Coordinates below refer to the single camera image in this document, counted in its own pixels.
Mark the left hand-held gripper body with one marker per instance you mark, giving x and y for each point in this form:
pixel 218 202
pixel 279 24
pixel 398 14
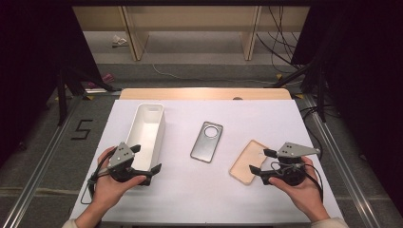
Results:
pixel 120 155

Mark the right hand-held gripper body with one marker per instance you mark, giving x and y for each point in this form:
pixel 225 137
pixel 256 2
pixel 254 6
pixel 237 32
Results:
pixel 293 149

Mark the beige phone case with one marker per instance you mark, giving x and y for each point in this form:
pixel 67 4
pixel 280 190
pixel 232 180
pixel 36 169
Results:
pixel 245 164

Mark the white storage box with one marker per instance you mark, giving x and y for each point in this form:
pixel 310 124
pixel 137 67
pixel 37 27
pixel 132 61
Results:
pixel 147 133

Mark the grey phone case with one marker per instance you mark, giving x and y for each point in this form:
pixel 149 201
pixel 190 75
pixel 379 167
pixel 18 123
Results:
pixel 204 145

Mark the person's left hand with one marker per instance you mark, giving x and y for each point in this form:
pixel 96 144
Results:
pixel 106 190

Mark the person's right hand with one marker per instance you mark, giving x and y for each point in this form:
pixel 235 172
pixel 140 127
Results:
pixel 305 196

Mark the white table sheet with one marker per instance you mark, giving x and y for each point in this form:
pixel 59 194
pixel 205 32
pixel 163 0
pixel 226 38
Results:
pixel 196 190

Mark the black metal stand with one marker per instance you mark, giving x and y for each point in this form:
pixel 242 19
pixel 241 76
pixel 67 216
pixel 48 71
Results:
pixel 321 95
pixel 61 95

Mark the pink item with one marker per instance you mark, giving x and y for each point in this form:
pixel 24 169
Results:
pixel 107 77

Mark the dark curtain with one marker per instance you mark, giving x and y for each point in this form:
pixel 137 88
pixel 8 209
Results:
pixel 364 79
pixel 31 63

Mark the crumpled white paper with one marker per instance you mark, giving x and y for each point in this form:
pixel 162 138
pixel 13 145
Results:
pixel 119 41

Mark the wooden shelf unit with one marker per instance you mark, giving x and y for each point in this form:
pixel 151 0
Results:
pixel 190 19

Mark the aluminium floor rail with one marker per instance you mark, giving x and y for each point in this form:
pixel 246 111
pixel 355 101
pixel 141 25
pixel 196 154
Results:
pixel 345 171
pixel 34 180

